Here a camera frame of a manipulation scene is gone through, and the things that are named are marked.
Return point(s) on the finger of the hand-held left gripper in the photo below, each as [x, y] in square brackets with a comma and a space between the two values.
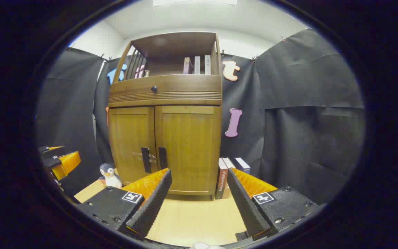
[48, 151]
[54, 163]

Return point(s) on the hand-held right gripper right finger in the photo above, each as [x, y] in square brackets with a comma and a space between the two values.
[245, 207]

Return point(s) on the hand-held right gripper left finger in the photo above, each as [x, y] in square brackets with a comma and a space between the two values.
[154, 204]

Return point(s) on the wooden double-door shoe cabinet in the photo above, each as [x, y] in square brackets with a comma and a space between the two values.
[166, 102]

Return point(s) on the wooden cabinet drawer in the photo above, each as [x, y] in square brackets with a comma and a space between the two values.
[185, 83]

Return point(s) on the brown book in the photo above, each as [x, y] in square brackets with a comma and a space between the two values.
[221, 180]

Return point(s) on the beige book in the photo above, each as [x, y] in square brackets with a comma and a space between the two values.
[227, 163]

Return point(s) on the penguin plush toy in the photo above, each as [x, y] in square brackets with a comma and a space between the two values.
[111, 178]

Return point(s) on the black backdrop cloth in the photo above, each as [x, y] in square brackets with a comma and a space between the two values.
[306, 121]

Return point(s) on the black drawer knob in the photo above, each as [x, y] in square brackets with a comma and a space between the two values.
[154, 89]

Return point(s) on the pale grey book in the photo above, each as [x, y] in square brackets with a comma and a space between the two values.
[208, 65]

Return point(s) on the ceiling light panel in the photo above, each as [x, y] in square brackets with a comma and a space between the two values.
[193, 2]

